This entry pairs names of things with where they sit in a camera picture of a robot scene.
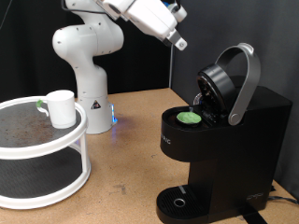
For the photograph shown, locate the brewer lid with silver handle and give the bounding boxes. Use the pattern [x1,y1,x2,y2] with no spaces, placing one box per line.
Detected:
[192,42,262,127]

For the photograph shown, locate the green-lidded reusable coffee pod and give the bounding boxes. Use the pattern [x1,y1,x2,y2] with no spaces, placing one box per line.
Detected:
[176,111,203,126]

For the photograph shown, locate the grey partition panel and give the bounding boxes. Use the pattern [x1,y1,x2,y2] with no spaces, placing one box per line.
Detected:
[169,0,299,200]

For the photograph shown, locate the black tape strip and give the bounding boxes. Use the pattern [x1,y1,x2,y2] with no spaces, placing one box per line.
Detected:
[239,206,268,224]

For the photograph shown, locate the braided power cable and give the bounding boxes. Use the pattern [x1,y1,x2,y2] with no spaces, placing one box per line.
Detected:
[268,195,299,205]

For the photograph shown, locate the black Keurig coffee machine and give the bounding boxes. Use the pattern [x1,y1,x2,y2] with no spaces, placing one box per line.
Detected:
[156,74,293,224]

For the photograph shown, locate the black backdrop curtain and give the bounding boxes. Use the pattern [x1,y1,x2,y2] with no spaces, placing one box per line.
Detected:
[0,0,176,102]

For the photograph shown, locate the black drip tray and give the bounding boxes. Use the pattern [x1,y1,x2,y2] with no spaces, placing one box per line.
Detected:
[156,185,208,224]

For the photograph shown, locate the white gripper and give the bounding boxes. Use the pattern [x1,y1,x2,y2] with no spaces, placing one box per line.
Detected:
[125,0,189,51]

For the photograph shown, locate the white mug green-taped handle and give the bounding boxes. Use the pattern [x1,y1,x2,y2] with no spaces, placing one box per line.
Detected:
[36,90,78,130]

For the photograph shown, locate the white two-tier turntable shelf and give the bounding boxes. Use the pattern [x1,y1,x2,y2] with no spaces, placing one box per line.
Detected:
[0,95,93,210]

